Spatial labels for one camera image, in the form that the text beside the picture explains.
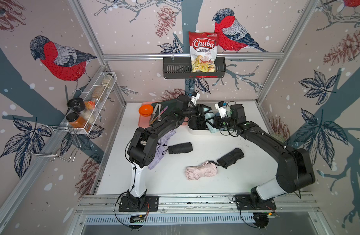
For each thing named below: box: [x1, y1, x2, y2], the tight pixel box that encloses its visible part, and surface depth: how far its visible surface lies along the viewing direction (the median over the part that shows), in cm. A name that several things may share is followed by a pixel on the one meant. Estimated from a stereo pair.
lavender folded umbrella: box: [147, 129, 177, 170], surface depth 93 cm
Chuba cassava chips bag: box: [188, 31, 220, 73], surface depth 85 cm
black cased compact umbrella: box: [168, 141, 193, 155], surface depth 92 cm
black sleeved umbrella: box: [208, 147, 245, 169], surface depth 87 cm
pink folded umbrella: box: [184, 160, 218, 181], surface depth 81 cm
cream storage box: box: [187, 114, 211, 134], surface depth 103 cm
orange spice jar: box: [66, 112, 88, 128], surface depth 62 cm
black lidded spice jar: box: [66, 97, 86, 114], surface depth 63 cm
